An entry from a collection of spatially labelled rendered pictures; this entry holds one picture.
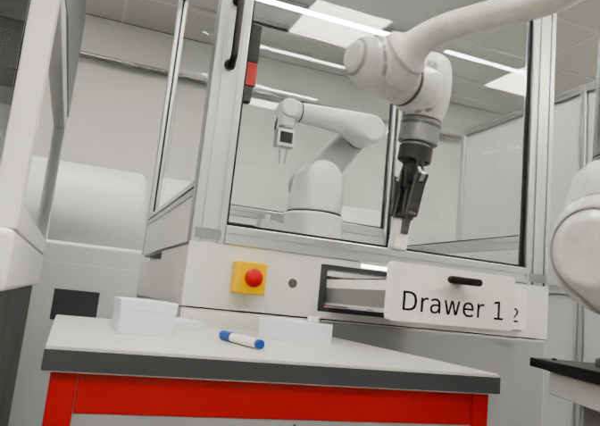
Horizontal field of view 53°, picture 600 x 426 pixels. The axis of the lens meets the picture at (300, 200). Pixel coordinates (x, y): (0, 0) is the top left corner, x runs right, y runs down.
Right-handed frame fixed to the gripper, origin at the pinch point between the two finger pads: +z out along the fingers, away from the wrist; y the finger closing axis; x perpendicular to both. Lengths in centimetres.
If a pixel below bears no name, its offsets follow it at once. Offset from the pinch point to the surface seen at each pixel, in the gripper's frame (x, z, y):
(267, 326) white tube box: 26.4, 24.1, -7.6
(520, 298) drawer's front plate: -47, 7, 21
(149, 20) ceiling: 89, -148, 335
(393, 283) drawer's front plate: 6.5, 11.0, -16.8
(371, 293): 6.3, 13.7, -6.7
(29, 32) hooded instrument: 80, -18, -11
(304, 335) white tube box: 21.0, 23.6, -15.6
